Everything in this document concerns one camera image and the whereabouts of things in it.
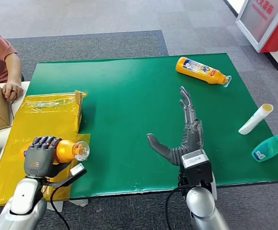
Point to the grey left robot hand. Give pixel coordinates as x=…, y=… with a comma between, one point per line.
x=38, y=158

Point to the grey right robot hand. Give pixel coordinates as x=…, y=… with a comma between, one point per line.
x=192, y=136

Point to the orange bottle with barcode label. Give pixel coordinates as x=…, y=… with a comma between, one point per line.
x=66, y=150

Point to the orange bottle with blue label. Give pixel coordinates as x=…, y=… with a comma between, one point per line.
x=196, y=70

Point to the teal plastic bottle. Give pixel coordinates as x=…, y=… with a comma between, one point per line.
x=269, y=147

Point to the person's hand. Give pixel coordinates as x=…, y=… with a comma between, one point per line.
x=11, y=89

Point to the white tube with yellow cap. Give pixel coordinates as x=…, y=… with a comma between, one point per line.
x=255, y=120

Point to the green table mat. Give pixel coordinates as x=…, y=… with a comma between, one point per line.
x=129, y=95

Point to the red and white sign stand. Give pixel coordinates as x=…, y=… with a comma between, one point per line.
x=270, y=22

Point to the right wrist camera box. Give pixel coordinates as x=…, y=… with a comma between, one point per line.
x=197, y=166

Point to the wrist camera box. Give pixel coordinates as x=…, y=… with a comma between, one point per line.
x=74, y=173
x=197, y=166

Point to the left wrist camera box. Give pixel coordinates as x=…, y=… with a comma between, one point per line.
x=74, y=173

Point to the white table bracket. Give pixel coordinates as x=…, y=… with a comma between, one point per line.
x=78, y=202

